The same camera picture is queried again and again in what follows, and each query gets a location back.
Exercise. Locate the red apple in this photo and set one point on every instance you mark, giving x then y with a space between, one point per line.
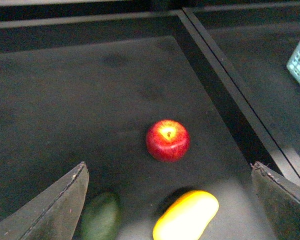
167 140

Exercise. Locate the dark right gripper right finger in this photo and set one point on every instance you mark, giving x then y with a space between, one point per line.
280 199

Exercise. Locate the black display tray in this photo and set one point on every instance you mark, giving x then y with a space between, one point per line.
88 90

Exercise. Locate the yellow mango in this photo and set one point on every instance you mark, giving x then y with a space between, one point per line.
187 217

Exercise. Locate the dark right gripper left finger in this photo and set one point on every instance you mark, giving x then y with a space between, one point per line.
54 213

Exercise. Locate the green cucumber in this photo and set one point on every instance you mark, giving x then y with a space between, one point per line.
101 217

